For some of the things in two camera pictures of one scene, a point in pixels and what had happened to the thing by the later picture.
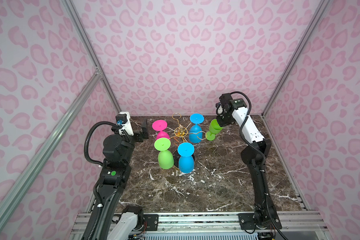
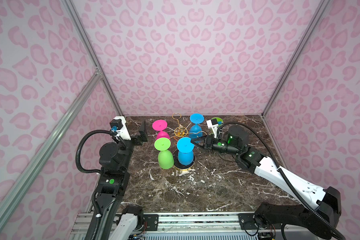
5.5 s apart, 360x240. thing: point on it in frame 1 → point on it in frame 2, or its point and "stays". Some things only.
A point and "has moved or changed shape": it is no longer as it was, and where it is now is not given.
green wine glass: [165, 159] stays
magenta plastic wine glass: [160, 125] stays
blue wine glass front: [186, 159] has moved or changed shape
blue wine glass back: [195, 133] stays
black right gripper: [218, 117] → [200, 139]
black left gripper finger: [144, 129] stays
